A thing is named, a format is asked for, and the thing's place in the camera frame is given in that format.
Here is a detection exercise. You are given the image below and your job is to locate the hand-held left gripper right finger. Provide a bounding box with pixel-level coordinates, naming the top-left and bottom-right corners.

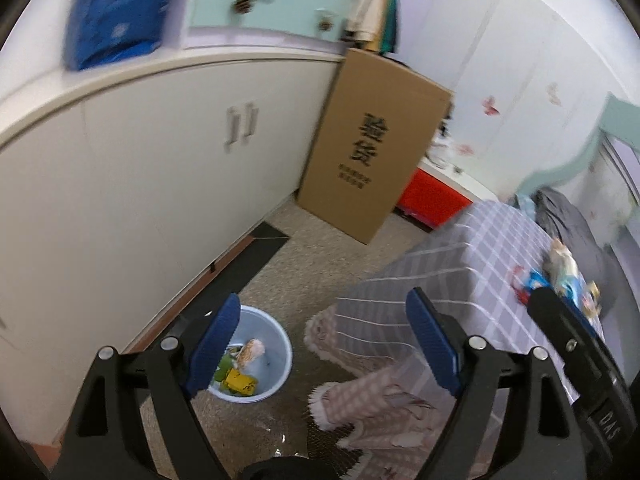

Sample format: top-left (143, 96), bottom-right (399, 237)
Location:
top-left (405, 287), bottom-right (587, 480)

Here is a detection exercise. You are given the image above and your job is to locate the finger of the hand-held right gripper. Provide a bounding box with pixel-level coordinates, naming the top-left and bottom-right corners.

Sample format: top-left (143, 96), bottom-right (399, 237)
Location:
top-left (526, 285), bottom-right (627, 404)

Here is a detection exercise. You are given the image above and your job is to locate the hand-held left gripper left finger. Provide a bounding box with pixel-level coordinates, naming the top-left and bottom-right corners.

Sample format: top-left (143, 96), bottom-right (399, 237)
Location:
top-left (50, 292), bottom-right (242, 480)

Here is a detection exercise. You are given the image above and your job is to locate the light blue plastic bin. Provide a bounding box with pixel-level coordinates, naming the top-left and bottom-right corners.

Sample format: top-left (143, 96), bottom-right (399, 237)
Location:
top-left (207, 305), bottom-right (294, 404)

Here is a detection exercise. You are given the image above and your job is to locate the green wrapper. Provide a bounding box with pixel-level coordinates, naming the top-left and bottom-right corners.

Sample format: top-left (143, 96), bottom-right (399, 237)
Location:
top-left (214, 354), bottom-right (236, 384)

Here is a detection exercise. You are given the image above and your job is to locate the beige pink wrapper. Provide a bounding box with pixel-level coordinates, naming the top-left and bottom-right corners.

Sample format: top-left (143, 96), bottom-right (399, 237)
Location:
top-left (236, 338), bottom-right (266, 371)

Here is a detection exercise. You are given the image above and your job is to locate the blue yellow snack packet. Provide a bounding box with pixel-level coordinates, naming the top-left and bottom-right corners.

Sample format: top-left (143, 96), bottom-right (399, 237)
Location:
top-left (562, 280), bottom-right (604, 319)

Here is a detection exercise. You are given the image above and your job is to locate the beige snack packet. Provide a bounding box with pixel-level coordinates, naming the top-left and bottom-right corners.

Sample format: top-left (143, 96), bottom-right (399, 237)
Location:
top-left (547, 238), bottom-right (581, 281)

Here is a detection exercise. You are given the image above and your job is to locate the pink plaid blanket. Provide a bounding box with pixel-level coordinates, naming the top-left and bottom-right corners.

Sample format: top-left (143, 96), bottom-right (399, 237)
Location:
top-left (303, 305), bottom-right (502, 480)

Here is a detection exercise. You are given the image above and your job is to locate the black floor mat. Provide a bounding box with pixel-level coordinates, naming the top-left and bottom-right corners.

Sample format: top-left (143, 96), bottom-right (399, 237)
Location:
top-left (212, 222), bottom-right (291, 292)

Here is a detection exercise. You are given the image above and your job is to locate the grey plaid bed sheet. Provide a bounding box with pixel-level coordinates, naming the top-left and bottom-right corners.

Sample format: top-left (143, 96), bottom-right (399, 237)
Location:
top-left (332, 200), bottom-right (609, 462)

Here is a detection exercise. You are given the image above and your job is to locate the dark grey quilt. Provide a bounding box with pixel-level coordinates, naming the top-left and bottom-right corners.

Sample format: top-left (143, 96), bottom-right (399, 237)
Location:
top-left (534, 187), bottom-right (622, 312)

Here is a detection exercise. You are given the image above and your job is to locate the red storage box white lid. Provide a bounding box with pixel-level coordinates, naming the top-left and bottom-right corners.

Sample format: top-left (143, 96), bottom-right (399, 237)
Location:
top-left (395, 156), bottom-right (489, 231)

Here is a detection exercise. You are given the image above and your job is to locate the tall cardboard box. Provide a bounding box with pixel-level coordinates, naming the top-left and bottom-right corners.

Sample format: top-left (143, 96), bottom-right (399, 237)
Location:
top-left (296, 47), bottom-right (455, 246)

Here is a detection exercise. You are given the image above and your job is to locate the white low cabinet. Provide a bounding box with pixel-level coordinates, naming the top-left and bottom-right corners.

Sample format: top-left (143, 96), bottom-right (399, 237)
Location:
top-left (0, 46), bottom-right (352, 447)

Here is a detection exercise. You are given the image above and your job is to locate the teal bed headboard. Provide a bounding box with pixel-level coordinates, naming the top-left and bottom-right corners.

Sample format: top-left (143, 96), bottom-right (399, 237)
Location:
top-left (515, 92), bottom-right (640, 242)

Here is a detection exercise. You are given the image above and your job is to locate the white wardrobe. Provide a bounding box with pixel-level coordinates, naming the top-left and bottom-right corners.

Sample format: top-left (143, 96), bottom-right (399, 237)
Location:
top-left (399, 0), bottom-right (637, 207)

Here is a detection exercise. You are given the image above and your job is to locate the green hanging garment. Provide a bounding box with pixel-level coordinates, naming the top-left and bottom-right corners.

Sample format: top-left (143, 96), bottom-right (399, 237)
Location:
top-left (380, 0), bottom-right (402, 54)

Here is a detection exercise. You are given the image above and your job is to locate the blue plastic bag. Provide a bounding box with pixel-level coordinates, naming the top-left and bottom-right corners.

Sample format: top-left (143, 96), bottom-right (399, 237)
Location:
top-left (64, 0), bottom-right (172, 72)

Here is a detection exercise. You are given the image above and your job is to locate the teal drawer unit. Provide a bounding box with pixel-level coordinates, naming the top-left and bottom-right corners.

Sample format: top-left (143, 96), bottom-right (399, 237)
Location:
top-left (186, 0), bottom-right (359, 45)

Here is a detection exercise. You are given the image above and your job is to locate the beige hanging garment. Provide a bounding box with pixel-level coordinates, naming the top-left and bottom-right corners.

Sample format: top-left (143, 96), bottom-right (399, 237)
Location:
top-left (344, 0), bottom-right (396, 49)

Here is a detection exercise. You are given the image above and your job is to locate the metal cabinet handle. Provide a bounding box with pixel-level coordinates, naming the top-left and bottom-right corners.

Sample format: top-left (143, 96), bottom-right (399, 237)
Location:
top-left (224, 105), bottom-right (240, 149)
top-left (242, 102), bottom-right (259, 144)

